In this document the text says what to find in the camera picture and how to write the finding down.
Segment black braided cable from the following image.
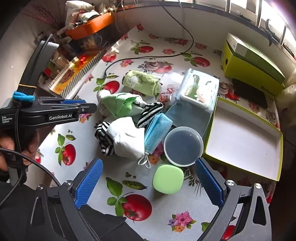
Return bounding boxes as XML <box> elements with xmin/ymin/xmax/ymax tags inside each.
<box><xmin>0</xmin><ymin>34</ymin><xmax>62</xmax><ymax>187</ymax></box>

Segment green white carton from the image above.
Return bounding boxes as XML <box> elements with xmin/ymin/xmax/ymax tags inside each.
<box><xmin>226</xmin><ymin>33</ymin><xmax>286</xmax><ymax>84</ymax></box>

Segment black flat box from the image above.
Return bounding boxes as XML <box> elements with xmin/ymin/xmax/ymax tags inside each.
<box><xmin>232</xmin><ymin>78</ymin><xmax>269</xmax><ymax>109</ymax></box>

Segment red dried twigs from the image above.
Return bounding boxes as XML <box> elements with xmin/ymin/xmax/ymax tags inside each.
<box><xmin>29</xmin><ymin>3</ymin><xmax>62</xmax><ymax>29</ymax></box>

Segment thin black cable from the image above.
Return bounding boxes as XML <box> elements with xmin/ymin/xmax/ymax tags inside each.
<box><xmin>104</xmin><ymin>0</ymin><xmax>194</xmax><ymax>78</ymax></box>

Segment orange tray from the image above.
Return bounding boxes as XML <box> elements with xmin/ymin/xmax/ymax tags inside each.
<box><xmin>65</xmin><ymin>13</ymin><xmax>116</xmax><ymax>40</ymax></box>

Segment blue face mask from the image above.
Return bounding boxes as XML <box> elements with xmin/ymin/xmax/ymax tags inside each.
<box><xmin>138</xmin><ymin>113</ymin><xmax>173</xmax><ymax>168</ymax></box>

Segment green square case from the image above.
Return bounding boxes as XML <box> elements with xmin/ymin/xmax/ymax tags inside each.
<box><xmin>153</xmin><ymin>163</ymin><xmax>184</xmax><ymax>194</ymax></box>

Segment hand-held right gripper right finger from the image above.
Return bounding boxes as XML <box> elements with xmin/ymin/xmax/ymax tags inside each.
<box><xmin>195</xmin><ymin>158</ymin><xmax>272</xmax><ymax>241</ymax></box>

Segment dark printed box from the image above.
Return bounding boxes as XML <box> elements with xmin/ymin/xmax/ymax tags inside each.
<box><xmin>69</xmin><ymin>22</ymin><xmax>131</xmax><ymax>63</ymax></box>

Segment green shoe box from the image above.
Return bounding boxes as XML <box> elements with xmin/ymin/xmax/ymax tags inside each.
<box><xmin>222</xmin><ymin>40</ymin><xmax>286</xmax><ymax>100</ymax></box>

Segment grey blue pouch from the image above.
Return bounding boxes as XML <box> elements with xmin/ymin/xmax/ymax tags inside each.
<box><xmin>165</xmin><ymin>102</ymin><xmax>214</xmax><ymax>139</ymax></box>

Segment clear round plastic container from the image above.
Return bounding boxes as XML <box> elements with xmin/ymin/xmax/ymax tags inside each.
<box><xmin>164</xmin><ymin>126</ymin><xmax>204</xmax><ymax>167</ymax></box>

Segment yellow patterned box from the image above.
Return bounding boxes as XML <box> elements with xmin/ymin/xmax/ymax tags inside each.
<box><xmin>48</xmin><ymin>52</ymin><xmax>109</xmax><ymax>98</ymax></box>

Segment white plastic bag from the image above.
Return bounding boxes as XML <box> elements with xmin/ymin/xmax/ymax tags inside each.
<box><xmin>65</xmin><ymin>0</ymin><xmax>101</xmax><ymax>25</ymax></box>

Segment grey white glove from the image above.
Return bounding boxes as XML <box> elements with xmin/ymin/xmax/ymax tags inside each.
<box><xmin>97</xmin><ymin>91</ymin><xmax>145</xmax><ymax>117</ymax></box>

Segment black white striped sock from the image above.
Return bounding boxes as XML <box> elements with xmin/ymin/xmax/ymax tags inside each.
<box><xmin>137</xmin><ymin>102</ymin><xmax>164</xmax><ymax>128</ymax></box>
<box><xmin>95</xmin><ymin>122</ymin><xmax>115</xmax><ymax>156</ymax></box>

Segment person's black clothing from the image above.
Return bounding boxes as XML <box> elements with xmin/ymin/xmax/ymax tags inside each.
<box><xmin>0</xmin><ymin>171</ymin><xmax>144</xmax><ymax>241</ymax></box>

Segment green plush towel roll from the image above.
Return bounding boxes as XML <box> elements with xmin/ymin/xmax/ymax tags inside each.
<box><xmin>122</xmin><ymin>70</ymin><xmax>162</xmax><ymax>96</ymax></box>

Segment blue hair tie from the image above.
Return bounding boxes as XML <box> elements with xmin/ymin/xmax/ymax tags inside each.
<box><xmin>13</xmin><ymin>91</ymin><xmax>35</xmax><ymax>102</ymax></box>

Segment wet wipes pack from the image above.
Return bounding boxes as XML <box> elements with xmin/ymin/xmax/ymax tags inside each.
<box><xmin>179</xmin><ymin>68</ymin><xmax>220</xmax><ymax>114</ymax></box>

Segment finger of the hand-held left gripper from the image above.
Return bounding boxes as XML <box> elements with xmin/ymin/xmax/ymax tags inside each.
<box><xmin>22</xmin><ymin>103</ymin><xmax>97</xmax><ymax>114</ymax></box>
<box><xmin>35</xmin><ymin>98</ymin><xmax>86</xmax><ymax>105</ymax></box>

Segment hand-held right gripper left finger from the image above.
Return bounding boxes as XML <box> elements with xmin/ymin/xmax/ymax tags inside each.
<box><xmin>23</xmin><ymin>158</ymin><xmax>104</xmax><ymax>241</ymax></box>

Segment person's left hand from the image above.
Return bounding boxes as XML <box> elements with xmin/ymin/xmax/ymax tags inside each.
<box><xmin>0</xmin><ymin>130</ymin><xmax>40</xmax><ymax>171</ymax></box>

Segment black hanging strap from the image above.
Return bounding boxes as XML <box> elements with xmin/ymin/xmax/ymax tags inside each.
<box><xmin>266</xmin><ymin>18</ymin><xmax>276</xmax><ymax>47</ymax></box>

